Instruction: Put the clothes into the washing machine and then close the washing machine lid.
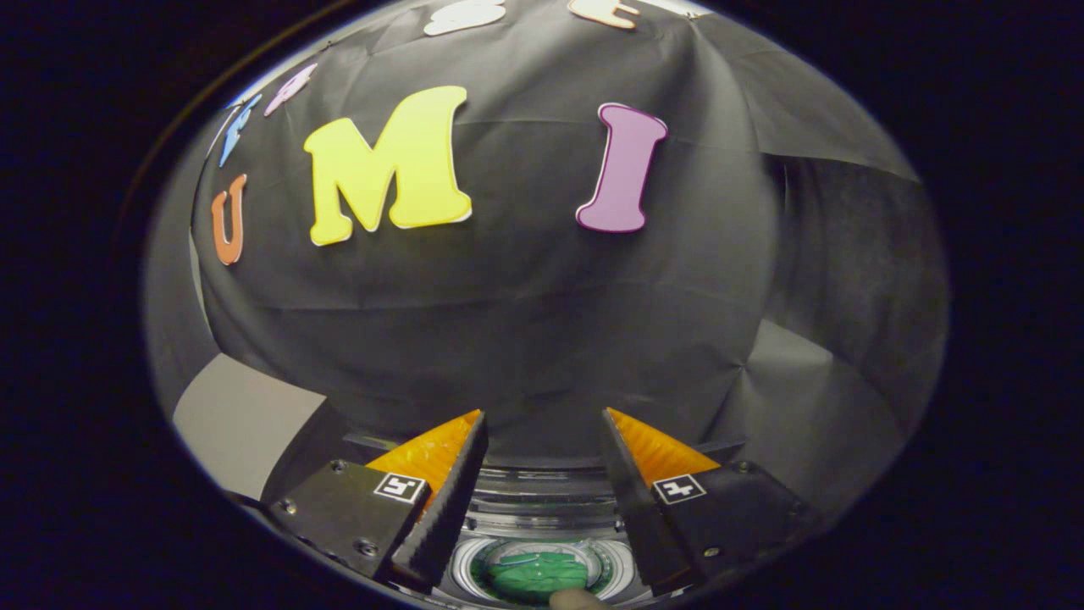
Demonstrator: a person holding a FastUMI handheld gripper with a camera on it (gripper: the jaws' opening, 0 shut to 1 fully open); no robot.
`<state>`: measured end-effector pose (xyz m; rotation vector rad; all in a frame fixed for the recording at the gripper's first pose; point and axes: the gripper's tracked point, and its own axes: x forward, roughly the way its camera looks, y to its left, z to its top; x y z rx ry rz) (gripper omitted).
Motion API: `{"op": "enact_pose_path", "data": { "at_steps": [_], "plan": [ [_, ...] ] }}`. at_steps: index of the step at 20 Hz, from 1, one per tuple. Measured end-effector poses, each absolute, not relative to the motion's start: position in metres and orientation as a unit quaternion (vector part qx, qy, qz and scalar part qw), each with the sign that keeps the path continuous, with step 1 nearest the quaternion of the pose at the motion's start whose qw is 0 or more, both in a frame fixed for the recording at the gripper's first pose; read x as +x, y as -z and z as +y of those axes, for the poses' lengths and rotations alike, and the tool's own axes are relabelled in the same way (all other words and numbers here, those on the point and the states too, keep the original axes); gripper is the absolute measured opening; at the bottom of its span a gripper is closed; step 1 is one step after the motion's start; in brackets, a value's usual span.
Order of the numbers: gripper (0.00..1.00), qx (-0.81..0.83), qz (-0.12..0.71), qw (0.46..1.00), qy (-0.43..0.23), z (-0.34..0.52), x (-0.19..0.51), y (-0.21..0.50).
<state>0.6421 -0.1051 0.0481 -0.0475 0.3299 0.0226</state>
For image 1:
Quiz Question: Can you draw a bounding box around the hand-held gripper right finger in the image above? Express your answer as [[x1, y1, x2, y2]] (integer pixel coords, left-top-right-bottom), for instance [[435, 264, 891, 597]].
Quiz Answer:
[[601, 407, 818, 594]]

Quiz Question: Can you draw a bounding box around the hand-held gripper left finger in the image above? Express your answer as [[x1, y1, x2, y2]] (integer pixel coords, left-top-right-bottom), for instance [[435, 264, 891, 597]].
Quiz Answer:
[[269, 409, 490, 592]]

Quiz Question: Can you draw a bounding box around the grey washing machine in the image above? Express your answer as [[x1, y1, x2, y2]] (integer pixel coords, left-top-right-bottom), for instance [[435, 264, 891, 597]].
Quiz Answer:
[[436, 462, 657, 610]]

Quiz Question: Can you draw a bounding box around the green polo shirt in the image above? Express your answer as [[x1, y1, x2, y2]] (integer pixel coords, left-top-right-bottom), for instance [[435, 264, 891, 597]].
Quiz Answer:
[[484, 551, 594, 604]]

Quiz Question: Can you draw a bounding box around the black backdrop cloth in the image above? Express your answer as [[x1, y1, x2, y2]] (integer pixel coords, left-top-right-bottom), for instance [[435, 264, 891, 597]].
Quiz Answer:
[[144, 0, 949, 509]]

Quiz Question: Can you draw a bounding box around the grey cabinet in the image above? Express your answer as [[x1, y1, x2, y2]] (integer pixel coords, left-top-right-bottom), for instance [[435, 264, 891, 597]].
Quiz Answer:
[[172, 353, 357, 502]]

